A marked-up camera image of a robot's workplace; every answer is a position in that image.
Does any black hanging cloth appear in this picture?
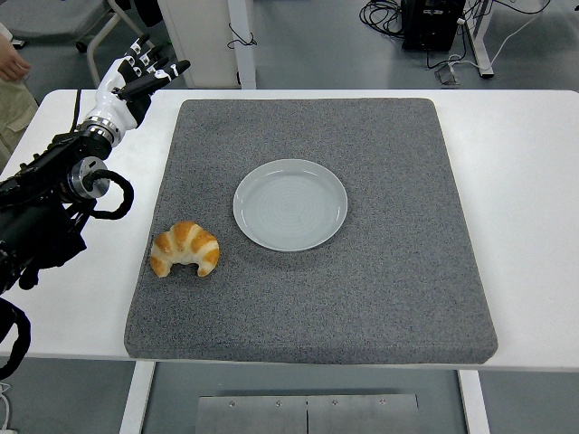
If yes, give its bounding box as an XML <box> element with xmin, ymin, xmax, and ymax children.
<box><xmin>135</xmin><ymin>0</ymin><xmax>163</xmax><ymax>27</ymax></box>

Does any black computer case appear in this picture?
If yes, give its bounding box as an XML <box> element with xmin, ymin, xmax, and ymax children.
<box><xmin>401</xmin><ymin>0</ymin><xmax>467</xmax><ymax>52</ymax></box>

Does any long white floor cable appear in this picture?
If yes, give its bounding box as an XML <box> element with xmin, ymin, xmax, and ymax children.
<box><xmin>447</xmin><ymin>0</ymin><xmax>554</xmax><ymax>71</ymax></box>

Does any clear plastic floor item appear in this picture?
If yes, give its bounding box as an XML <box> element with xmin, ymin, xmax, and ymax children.
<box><xmin>434</xmin><ymin>65</ymin><xmax>461</xmax><ymax>87</ymax></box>

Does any thin black looped cable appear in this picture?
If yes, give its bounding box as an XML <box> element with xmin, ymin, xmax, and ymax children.
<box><xmin>227</xmin><ymin>22</ymin><xmax>258</xmax><ymax>50</ymax></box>

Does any white table leg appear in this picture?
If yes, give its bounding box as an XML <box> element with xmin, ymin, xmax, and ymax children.
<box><xmin>456</xmin><ymin>369</ymin><xmax>492</xmax><ymax>434</ymax></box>
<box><xmin>118</xmin><ymin>361</ymin><xmax>157</xmax><ymax>434</ymax></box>

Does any grey speckled mat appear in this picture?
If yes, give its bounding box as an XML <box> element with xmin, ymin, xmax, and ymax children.
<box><xmin>123</xmin><ymin>98</ymin><xmax>499</xmax><ymax>365</ymax></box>

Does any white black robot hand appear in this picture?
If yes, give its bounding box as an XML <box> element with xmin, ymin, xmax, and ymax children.
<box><xmin>83</xmin><ymin>33</ymin><xmax>192</xmax><ymax>148</ymax></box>

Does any grey metal plate with screws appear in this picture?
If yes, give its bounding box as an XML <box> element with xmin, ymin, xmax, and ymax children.
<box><xmin>195</xmin><ymin>393</ymin><xmax>421</xmax><ymax>434</ymax></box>

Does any golden croissant bread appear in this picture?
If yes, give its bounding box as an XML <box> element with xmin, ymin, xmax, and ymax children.
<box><xmin>149</xmin><ymin>220</ymin><xmax>221</xmax><ymax>278</ymax></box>

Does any black floor cable bundle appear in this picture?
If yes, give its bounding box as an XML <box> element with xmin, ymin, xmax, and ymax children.
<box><xmin>359</xmin><ymin>0</ymin><xmax>406</xmax><ymax>37</ymax></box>

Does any white upright post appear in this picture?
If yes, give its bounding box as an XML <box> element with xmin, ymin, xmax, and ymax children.
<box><xmin>227</xmin><ymin>0</ymin><xmax>258</xmax><ymax>90</ymax></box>

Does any white desk leg with foot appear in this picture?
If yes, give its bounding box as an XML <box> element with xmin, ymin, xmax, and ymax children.
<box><xmin>465</xmin><ymin>0</ymin><xmax>495</xmax><ymax>79</ymax></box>

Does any grey chair with white legs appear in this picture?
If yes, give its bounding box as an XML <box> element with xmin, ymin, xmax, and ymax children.
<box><xmin>0</xmin><ymin>0</ymin><xmax>164</xmax><ymax>90</ymax></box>

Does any pale grey round plate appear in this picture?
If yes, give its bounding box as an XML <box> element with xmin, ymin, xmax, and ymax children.
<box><xmin>233</xmin><ymin>158</ymin><xmax>349</xmax><ymax>252</ymax></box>

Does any white cabinet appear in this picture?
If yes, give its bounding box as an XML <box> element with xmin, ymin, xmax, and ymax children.
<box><xmin>160</xmin><ymin>0</ymin><xmax>241</xmax><ymax>90</ymax></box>

